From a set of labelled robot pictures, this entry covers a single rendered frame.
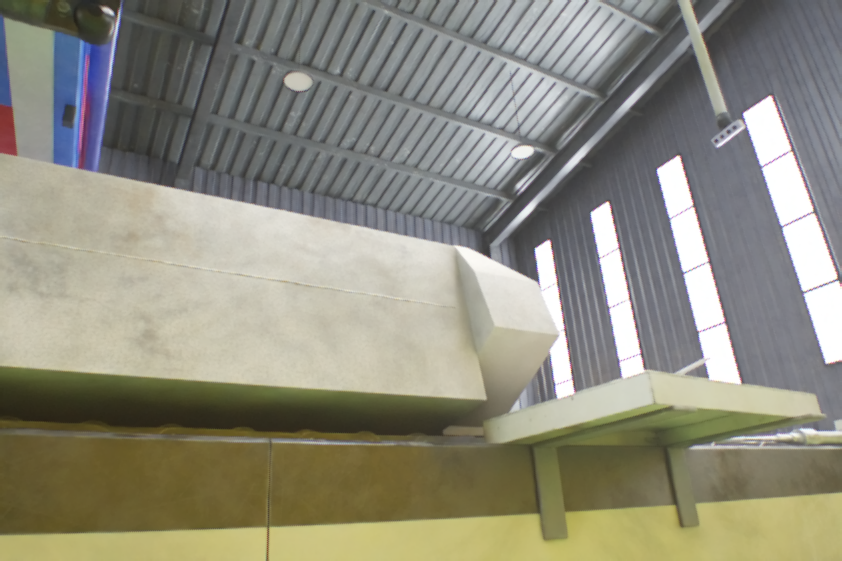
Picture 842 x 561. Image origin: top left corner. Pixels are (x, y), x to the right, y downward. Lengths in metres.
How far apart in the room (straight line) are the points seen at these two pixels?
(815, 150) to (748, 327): 3.00
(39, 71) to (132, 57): 10.96
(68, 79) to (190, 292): 0.32
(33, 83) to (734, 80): 12.35
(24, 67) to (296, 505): 0.52
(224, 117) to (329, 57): 2.33
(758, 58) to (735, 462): 11.87
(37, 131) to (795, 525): 1.11
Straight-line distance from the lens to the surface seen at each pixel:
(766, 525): 0.95
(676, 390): 0.55
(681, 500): 0.81
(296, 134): 12.52
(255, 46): 11.31
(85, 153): 1.13
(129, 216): 0.60
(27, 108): 0.84
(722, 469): 0.90
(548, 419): 0.60
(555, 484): 0.67
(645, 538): 0.76
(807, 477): 1.07
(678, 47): 12.33
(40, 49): 0.74
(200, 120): 11.46
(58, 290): 0.55
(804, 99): 11.80
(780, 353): 11.00
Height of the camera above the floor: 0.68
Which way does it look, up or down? 24 degrees up
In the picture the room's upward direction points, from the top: 4 degrees counter-clockwise
